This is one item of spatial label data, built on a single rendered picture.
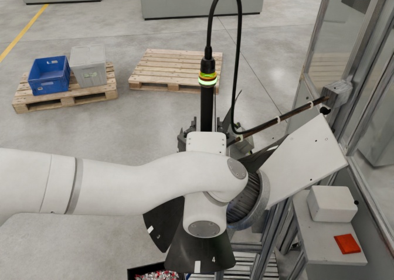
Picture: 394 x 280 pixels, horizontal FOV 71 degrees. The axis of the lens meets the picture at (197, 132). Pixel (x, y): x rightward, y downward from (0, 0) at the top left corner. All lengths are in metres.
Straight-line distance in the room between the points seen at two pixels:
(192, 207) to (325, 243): 0.92
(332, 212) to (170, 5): 5.48
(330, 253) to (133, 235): 1.46
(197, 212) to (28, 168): 0.28
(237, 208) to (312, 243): 0.43
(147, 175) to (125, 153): 2.42
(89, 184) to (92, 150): 2.58
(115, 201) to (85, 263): 1.85
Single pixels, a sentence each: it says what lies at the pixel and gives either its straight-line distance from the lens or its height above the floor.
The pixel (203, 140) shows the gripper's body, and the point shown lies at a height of 1.53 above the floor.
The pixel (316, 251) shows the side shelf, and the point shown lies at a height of 0.86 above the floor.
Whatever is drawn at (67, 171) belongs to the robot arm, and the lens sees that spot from 0.45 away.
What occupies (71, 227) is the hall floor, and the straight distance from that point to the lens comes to 2.50.
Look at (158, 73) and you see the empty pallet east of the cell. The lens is 3.89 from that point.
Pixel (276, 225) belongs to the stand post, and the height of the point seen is 0.86.
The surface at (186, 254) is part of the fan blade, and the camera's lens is 0.91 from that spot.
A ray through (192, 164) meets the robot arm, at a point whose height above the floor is 1.64.
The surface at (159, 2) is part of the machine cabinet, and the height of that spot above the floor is 0.35.
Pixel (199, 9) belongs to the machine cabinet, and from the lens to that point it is 6.36.
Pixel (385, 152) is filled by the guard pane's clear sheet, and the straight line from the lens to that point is 1.33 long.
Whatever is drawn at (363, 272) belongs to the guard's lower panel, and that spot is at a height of 0.73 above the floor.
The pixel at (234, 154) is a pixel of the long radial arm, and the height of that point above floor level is 1.12.
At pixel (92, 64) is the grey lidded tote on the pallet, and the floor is 0.46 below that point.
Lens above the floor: 1.98
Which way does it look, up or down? 41 degrees down
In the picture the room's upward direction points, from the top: straight up
